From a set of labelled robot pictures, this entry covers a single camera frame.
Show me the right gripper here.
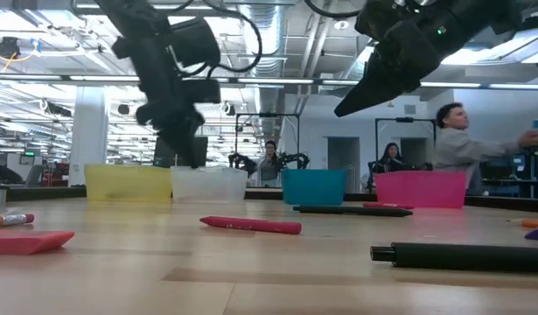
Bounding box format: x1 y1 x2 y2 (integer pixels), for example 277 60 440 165
333 0 506 117

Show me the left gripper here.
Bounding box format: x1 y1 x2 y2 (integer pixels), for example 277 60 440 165
135 78 207 170

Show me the clear plastic bin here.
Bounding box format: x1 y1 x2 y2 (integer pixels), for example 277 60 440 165
169 165 249 204

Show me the red crayon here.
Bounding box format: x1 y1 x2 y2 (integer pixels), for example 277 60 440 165
199 215 304 236

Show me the black pen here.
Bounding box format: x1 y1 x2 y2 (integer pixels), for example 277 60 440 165
292 204 415 219
369 241 538 275

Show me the black monitor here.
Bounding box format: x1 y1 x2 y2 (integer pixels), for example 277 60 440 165
152 136 209 169

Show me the yellow plastic bin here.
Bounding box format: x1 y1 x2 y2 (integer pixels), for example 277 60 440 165
84 163 173 204

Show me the person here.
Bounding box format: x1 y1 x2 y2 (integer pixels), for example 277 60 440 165
255 139 282 188
379 142 413 173
433 101 538 197

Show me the grey door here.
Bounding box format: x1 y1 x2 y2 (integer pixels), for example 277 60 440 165
326 136 361 193

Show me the white column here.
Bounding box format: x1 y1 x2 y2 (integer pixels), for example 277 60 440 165
67 85 111 188

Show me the red plastic bin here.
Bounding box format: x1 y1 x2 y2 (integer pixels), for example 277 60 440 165
374 170 468 210

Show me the red cabinet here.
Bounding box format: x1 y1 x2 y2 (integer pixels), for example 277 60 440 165
41 161 71 188

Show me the blue plastic bin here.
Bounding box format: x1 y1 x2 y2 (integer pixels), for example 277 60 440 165
281 168 347 207

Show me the dark workstation with monitors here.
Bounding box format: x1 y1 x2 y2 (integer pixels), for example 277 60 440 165
478 142 538 200

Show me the orange eraser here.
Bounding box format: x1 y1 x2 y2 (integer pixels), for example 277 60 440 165
0 229 76 256

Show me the black ceiling device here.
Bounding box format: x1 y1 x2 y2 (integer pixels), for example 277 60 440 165
0 36 22 60

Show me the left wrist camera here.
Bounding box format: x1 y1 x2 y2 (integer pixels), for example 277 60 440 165
180 77 222 105

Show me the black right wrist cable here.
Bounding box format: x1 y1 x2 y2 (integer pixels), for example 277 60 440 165
303 0 367 20

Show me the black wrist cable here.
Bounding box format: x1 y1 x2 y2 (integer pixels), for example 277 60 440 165
303 0 367 20
193 0 264 74

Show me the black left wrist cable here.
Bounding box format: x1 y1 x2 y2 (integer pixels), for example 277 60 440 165
193 0 264 74

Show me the silver ventilation duct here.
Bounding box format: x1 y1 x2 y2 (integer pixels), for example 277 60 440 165
240 0 291 145

